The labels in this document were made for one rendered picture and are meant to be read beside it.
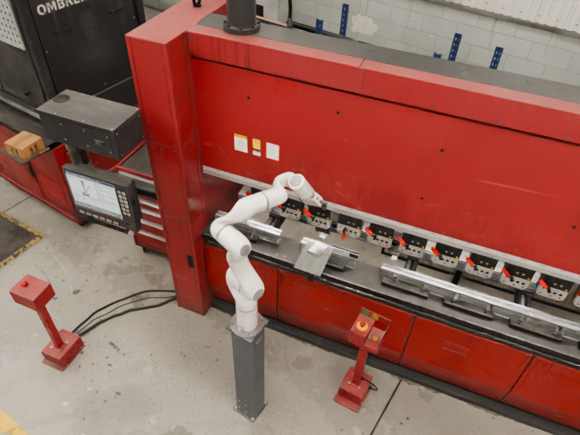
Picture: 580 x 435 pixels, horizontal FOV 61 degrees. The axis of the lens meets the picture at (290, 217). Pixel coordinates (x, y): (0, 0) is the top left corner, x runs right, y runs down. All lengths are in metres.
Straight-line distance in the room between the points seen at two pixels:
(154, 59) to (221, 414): 2.38
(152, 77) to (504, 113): 1.78
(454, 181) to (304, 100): 0.90
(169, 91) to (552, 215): 2.09
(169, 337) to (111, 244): 1.22
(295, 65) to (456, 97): 0.80
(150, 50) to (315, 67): 0.86
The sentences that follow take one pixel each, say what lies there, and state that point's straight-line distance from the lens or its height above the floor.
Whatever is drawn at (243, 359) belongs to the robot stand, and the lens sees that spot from 3.03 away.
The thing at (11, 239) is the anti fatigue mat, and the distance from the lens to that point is 5.24.
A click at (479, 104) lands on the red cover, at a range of 2.45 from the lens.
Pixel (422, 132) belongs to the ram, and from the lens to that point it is 2.57.
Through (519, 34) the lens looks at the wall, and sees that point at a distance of 6.66.
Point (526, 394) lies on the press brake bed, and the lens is 3.78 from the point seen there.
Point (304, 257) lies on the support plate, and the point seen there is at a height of 1.00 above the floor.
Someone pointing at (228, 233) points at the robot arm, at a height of 1.79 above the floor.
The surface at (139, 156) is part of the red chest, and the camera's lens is 4.16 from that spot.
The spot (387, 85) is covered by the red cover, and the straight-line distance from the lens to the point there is 2.48.
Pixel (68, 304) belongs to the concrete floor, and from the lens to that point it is 4.51.
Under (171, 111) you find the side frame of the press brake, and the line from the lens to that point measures 2.87.
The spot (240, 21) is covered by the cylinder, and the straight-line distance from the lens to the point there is 2.74.
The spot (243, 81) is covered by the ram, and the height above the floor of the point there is 2.07.
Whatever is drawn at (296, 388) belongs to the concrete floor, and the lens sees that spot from 3.80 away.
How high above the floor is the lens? 3.36
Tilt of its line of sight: 43 degrees down
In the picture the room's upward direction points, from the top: 3 degrees clockwise
